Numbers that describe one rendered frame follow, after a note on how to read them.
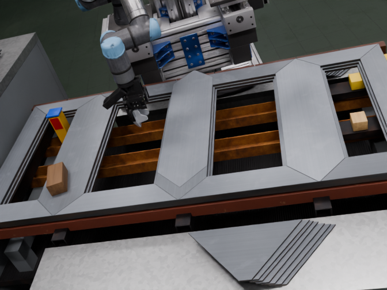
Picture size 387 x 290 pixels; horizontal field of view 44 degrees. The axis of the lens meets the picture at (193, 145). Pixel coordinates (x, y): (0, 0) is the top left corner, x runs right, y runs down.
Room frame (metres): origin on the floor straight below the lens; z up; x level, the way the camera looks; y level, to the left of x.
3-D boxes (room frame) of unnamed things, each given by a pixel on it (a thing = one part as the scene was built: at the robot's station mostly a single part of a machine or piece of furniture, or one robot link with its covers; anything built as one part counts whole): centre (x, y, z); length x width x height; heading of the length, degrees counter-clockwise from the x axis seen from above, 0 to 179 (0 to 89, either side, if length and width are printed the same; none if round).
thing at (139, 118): (1.50, 0.16, 0.94); 0.06 x 0.03 x 0.09; 74
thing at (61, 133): (1.85, 0.54, 0.78); 0.05 x 0.05 x 0.19; 75
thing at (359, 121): (1.26, -0.58, 0.79); 0.06 x 0.05 x 0.04; 165
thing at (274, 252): (0.87, -0.09, 0.77); 0.45 x 0.20 x 0.04; 75
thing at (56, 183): (1.39, 0.51, 0.87); 0.12 x 0.06 x 0.05; 1
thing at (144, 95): (1.51, 0.15, 1.04); 0.09 x 0.08 x 0.12; 74
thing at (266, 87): (1.92, -0.32, 0.67); 1.30 x 0.20 x 0.03; 75
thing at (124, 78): (1.52, 0.16, 1.12); 0.08 x 0.08 x 0.05
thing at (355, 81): (1.49, -0.68, 0.79); 0.06 x 0.05 x 0.04; 165
